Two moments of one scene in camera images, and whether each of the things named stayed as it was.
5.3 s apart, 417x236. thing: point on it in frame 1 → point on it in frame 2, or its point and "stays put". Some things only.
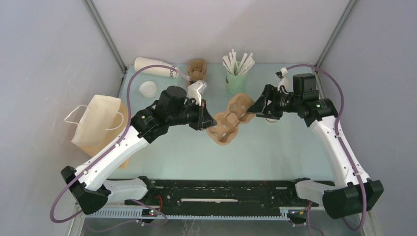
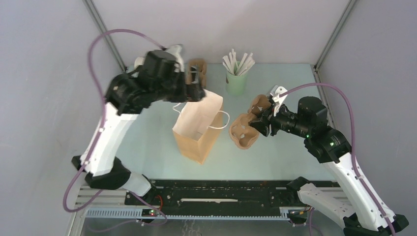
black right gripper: x=259 y=106 → x=262 y=125
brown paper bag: x=101 y=125 → x=198 y=125
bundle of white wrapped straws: x=231 y=63 stays put
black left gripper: x=204 y=120 → x=190 y=92
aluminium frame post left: x=95 y=15 stays put
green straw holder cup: x=235 y=83 stays put
